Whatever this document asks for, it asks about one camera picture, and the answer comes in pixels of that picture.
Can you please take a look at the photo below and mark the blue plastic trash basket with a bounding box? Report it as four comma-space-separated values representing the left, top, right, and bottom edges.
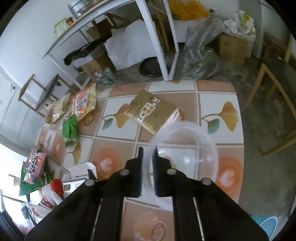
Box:
251, 216, 278, 238

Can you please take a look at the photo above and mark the yellow plastic bag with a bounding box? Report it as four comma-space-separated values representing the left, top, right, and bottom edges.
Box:
168, 1, 209, 21

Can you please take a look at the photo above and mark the wooden chair dark seat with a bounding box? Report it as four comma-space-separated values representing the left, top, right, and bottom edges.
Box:
242, 32, 296, 156

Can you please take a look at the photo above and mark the cardboard box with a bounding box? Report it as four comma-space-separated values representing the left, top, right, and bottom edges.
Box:
218, 34, 248, 65

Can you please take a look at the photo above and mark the metal pot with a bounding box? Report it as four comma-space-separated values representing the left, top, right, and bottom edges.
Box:
68, 0, 102, 19

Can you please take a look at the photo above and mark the small green snack bag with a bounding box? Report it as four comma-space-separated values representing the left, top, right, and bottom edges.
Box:
62, 114, 78, 147

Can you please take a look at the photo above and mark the white blue medicine box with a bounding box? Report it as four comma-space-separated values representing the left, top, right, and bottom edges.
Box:
62, 162, 97, 199

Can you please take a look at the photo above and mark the gold snack bag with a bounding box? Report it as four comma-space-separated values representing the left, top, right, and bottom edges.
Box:
45, 93, 71, 123

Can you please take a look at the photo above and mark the small wooden stool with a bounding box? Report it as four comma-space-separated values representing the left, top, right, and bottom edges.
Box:
18, 74, 75, 117

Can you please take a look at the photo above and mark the white paper sheet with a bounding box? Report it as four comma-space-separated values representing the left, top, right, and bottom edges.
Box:
104, 20, 156, 71

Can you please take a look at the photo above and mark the orange snack bag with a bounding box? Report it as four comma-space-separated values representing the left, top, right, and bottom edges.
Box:
72, 83, 97, 122

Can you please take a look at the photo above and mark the white metal shelf table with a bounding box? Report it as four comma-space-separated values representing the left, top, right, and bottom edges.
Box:
42, 0, 180, 90

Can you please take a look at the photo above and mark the clear plastic cup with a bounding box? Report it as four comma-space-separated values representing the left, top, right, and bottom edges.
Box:
139, 121, 219, 211

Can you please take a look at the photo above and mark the white plastic bags pile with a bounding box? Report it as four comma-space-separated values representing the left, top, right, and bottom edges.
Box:
223, 11, 256, 43

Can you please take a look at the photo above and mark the grey plastic bag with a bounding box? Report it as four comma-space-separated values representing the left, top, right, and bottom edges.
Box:
174, 19, 225, 80

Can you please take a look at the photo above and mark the pink purple chip bag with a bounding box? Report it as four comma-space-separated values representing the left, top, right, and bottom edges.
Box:
23, 150, 47, 184

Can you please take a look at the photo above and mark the patterned tablecloth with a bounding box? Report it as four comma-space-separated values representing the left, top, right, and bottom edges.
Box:
38, 80, 244, 240

